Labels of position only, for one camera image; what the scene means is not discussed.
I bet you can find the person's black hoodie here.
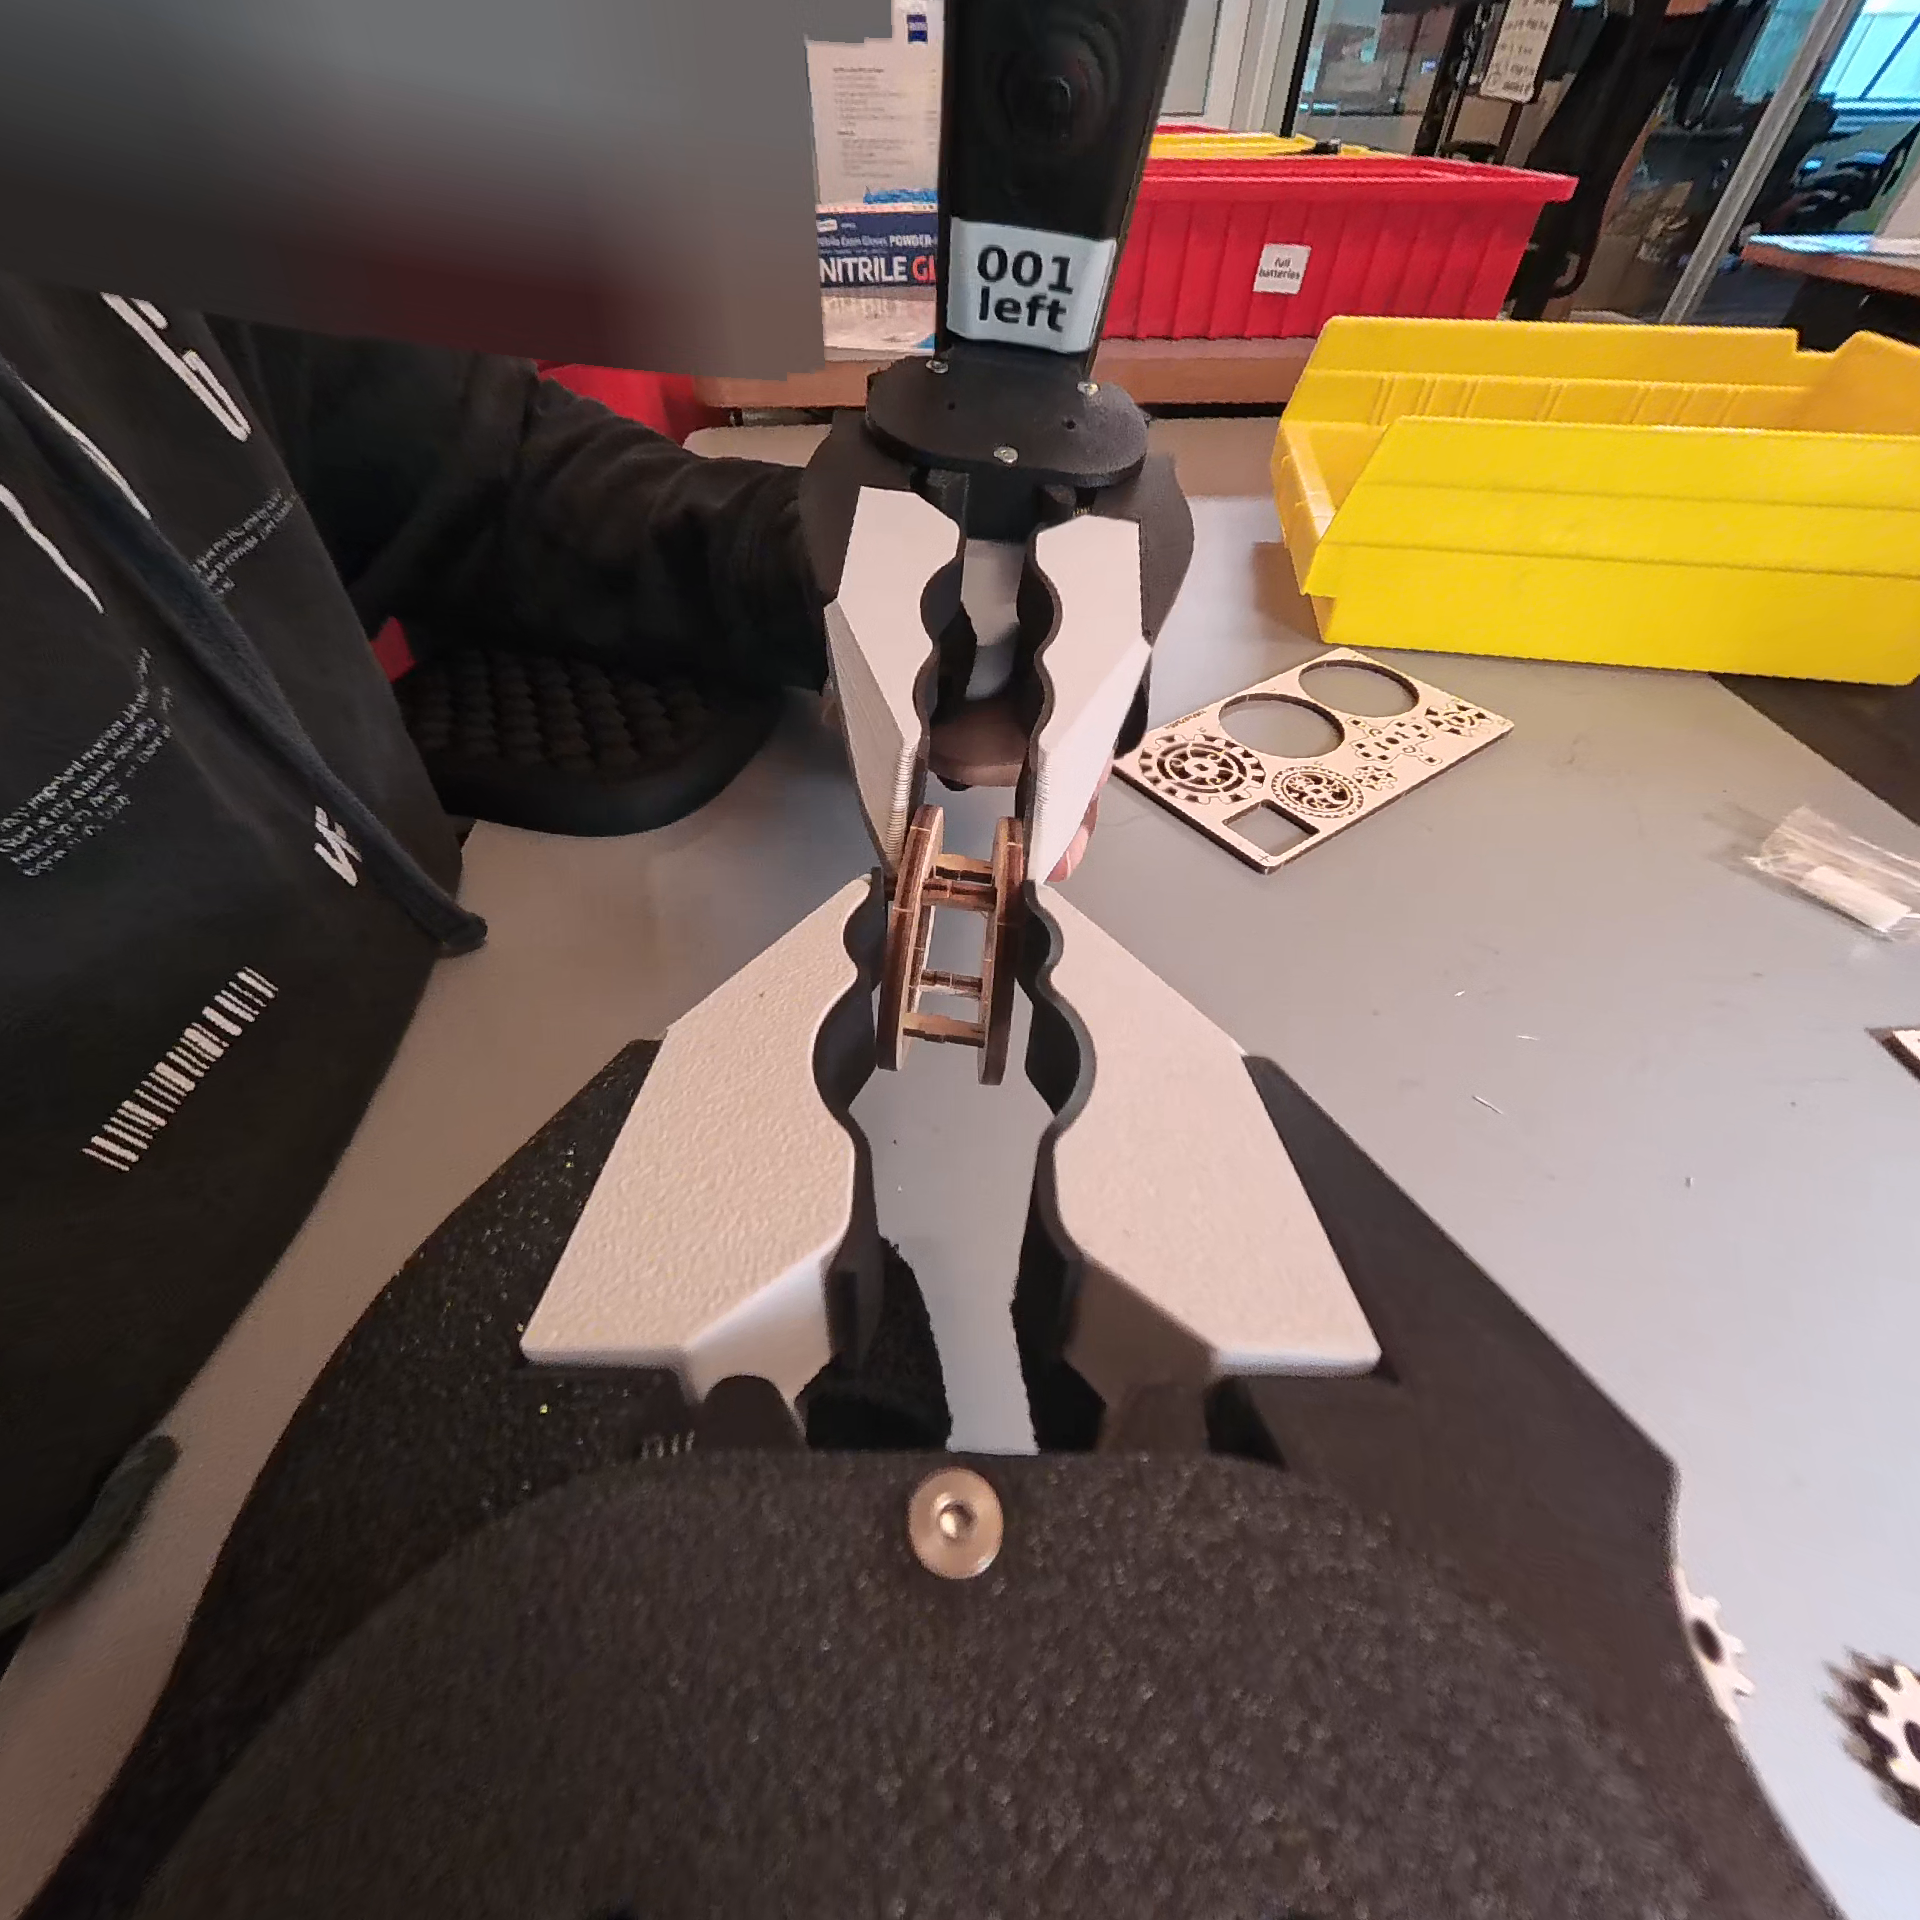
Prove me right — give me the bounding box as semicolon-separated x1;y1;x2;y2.
0;277;491;1640

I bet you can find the wooden spool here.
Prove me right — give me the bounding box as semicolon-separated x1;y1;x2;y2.
873;803;1030;1085

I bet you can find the person's left hand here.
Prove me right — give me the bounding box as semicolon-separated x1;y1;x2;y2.
927;702;1105;890

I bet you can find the clear plastic bag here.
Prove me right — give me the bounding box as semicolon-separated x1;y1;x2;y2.
1743;803;1920;942

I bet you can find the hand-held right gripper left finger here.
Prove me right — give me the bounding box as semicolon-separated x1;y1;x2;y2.
517;872;887;1403

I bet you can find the wooden gear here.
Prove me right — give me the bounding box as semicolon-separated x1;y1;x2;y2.
1825;1647;1920;1827
1678;1567;1759;1730

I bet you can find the yellow plastic bin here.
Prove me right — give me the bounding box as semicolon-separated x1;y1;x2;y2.
1271;315;1920;687

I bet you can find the laser-cut wooden sheet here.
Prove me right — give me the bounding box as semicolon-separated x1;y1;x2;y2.
1112;646;1515;875

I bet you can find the red plastic basket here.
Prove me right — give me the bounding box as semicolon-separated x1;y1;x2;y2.
536;356;711;447

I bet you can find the white cardboard box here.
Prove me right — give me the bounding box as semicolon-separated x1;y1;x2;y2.
806;0;952;212

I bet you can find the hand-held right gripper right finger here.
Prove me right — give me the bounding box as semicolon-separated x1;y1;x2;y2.
1016;883;1385;1378

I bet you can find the red plastic tote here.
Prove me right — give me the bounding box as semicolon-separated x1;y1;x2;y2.
1100;133;1581;347

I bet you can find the blue glove box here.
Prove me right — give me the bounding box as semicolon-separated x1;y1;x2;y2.
814;191;951;298

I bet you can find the wooden side table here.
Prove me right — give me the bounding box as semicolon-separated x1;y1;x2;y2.
1736;228;1920;306

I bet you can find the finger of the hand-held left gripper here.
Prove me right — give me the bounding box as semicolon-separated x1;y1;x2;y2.
823;483;964;872
1024;511;1157;890

